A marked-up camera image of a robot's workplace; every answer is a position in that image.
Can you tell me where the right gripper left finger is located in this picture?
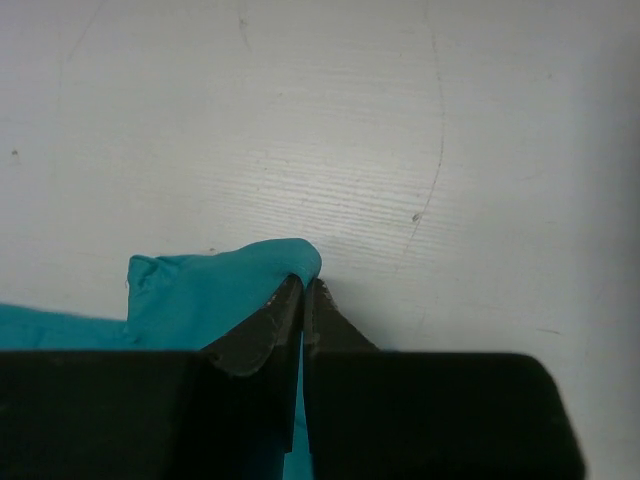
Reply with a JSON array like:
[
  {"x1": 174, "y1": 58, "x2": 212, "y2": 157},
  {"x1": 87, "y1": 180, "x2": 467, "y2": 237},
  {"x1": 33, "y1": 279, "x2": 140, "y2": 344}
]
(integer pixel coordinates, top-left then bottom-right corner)
[{"x1": 1, "y1": 277, "x2": 304, "y2": 479}]

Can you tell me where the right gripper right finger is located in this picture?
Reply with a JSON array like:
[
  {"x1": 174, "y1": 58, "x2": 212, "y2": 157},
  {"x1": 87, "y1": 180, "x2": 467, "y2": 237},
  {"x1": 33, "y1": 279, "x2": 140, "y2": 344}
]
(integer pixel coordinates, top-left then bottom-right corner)
[{"x1": 303, "y1": 280, "x2": 586, "y2": 479}]

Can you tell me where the teal t shirt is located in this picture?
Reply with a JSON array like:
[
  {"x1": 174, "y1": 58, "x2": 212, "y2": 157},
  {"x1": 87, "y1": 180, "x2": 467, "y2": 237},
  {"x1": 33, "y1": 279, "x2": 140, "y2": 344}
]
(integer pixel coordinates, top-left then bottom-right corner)
[{"x1": 1, "y1": 239, "x2": 322, "y2": 479}]

